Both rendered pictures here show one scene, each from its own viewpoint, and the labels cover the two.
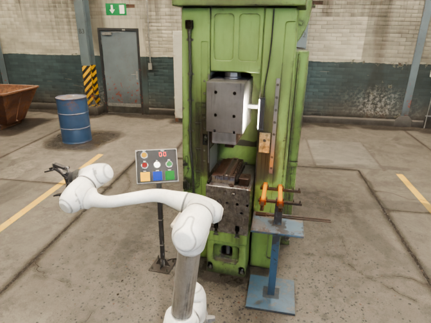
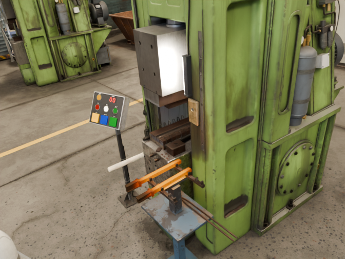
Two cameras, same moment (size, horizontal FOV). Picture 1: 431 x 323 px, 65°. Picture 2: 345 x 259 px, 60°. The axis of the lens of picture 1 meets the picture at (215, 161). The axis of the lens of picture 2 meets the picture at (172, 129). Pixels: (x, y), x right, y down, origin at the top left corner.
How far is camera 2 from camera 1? 1.95 m
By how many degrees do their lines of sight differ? 39
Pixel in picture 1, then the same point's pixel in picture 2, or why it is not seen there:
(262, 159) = (194, 130)
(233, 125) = (155, 84)
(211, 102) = (139, 54)
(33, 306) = (37, 189)
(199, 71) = (141, 16)
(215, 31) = not seen: outside the picture
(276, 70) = (196, 20)
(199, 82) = not seen: hidden behind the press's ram
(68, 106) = not seen: hidden behind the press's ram
